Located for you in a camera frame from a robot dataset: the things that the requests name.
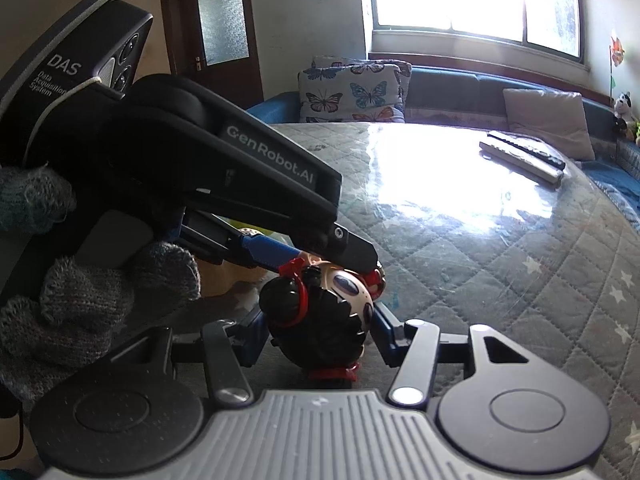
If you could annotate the green round toy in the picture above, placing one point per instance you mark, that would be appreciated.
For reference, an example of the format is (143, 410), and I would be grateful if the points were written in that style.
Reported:
(249, 228)

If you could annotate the colourful pinwheel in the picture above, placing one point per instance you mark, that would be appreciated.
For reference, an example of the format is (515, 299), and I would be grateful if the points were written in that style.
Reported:
(616, 54)

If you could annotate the tan peanut toy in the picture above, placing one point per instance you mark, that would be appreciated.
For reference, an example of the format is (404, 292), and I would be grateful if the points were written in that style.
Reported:
(218, 279)

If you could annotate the blue sofa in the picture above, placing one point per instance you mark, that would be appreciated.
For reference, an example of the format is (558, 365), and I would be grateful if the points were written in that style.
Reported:
(459, 98)

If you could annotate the grey quilted table cover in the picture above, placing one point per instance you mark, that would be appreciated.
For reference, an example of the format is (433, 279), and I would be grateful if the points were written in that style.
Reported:
(465, 239)

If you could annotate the white remote control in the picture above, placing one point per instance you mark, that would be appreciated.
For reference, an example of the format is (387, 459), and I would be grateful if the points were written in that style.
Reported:
(518, 158)

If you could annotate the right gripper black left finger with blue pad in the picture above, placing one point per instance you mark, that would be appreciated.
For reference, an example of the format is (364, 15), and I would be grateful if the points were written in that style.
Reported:
(229, 346)

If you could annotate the plain white pillow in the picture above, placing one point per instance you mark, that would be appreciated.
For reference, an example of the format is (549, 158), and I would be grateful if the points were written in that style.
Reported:
(558, 118)

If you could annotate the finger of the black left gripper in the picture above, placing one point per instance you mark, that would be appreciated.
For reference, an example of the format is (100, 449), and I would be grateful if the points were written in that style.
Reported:
(347, 249)
(214, 240)

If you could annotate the panda plush toy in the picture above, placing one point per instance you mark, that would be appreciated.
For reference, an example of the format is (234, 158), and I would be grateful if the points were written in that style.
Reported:
(625, 121)

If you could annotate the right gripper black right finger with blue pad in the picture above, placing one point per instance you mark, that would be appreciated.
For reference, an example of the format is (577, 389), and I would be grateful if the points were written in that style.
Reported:
(412, 348)

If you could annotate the dark wooden door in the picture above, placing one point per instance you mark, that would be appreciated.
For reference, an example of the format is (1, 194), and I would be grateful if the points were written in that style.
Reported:
(213, 42)

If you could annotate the black remote control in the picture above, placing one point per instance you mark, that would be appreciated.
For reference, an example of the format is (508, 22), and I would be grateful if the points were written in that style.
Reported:
(531, 146)

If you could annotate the butterfly print pillow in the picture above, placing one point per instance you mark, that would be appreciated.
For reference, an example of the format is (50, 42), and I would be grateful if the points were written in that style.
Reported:
(354, 91)

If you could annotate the black-haired red doll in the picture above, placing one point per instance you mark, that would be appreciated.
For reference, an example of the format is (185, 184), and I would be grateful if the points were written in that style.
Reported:
(319, 315)

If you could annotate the grey knit gloved hand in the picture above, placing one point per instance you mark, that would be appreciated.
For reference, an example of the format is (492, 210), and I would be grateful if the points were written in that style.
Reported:
(71, 321)

